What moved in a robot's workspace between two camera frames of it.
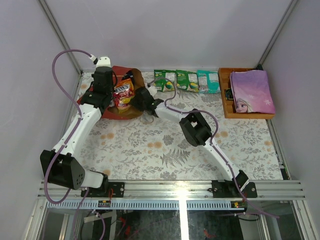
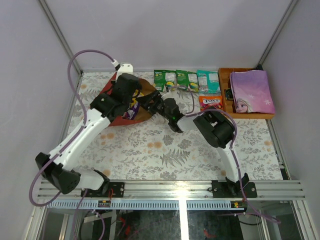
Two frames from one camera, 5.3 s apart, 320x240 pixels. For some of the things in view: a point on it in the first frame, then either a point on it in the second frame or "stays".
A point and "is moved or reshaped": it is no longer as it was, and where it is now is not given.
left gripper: (110, 81) → (128, 93)
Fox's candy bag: (123, 93) is moved or reshaped
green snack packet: (165, 80) stays
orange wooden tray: (229, 107) stays
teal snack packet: (208, 81) stays
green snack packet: (187, 80) stays
